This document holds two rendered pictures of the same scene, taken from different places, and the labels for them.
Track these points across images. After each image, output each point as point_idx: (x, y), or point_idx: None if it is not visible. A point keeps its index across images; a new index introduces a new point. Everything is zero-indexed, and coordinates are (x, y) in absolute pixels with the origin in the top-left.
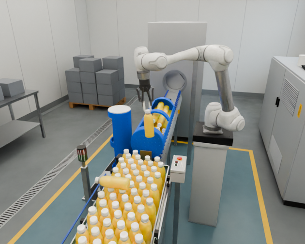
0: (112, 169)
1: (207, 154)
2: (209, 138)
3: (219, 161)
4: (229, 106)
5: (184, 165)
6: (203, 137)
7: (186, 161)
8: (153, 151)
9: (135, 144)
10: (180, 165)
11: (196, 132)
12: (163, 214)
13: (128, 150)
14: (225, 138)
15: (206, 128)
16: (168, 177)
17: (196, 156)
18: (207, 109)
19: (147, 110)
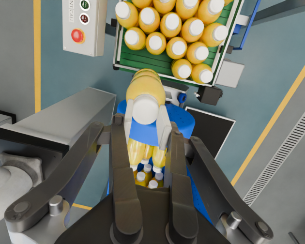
0: (228, 51)
1: (52, 127)
2: (29, 143)
3: (40, 117)
4: None
5: (65, 4)
6: (42, 145)
7: (62, 24)
8: None
9: (181, 114)
10: (74, 1)
11: (54, 161)
12: None
13: (202, 75)
14: None
15: (28, 169)
16: (114, 20)
17: (75, 129)
18: None
19: (143, 105)
